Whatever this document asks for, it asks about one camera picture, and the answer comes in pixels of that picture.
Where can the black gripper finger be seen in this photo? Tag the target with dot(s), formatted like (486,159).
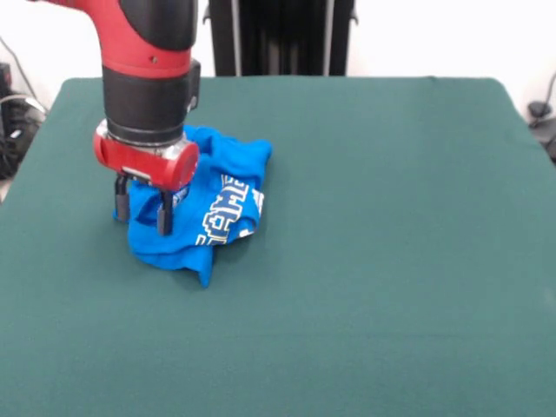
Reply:
(122,202)
(165,215)

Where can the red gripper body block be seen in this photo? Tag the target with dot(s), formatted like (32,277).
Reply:
(143,163)

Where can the blue printed t-shirt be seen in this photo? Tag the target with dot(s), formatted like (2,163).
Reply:
(226,204)

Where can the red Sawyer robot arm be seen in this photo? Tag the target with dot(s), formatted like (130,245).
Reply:
(147,87)

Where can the dark stand base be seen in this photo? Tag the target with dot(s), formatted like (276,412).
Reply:
(538,108)
(15,130)

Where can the dark green table cloth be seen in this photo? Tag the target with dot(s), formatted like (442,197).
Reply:
(369,260)

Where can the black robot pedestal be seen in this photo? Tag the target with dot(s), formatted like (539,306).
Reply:
(282,39)

